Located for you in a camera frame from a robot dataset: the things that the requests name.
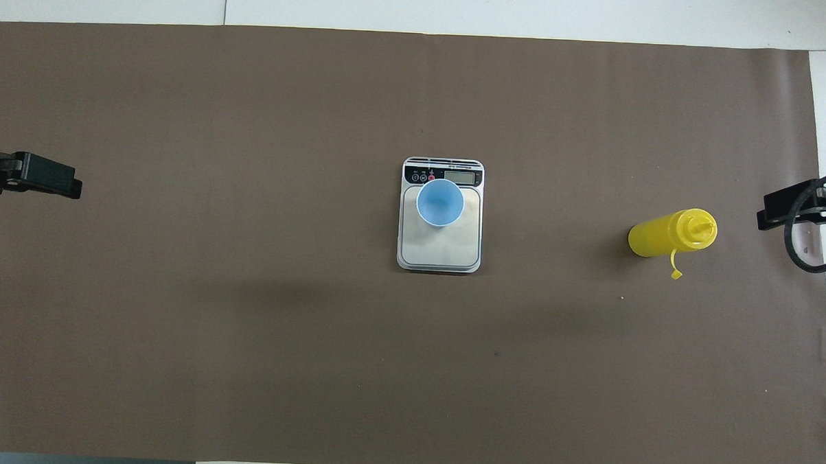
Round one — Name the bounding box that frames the yellow squeeze bottle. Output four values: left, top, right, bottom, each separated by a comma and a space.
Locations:
626, 206, 719, 281

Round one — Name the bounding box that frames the light blue plastic cup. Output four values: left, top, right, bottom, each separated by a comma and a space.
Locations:
415, 178, 466, 230

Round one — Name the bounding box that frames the silver digital kitchen scale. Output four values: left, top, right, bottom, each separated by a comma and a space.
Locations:
396, 156, 485, 274

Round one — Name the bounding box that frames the brown paper table mat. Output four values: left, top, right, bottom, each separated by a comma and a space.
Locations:
0, 17, 826, 464

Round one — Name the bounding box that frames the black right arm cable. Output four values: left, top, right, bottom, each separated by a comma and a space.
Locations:
783, 165, 826, 274

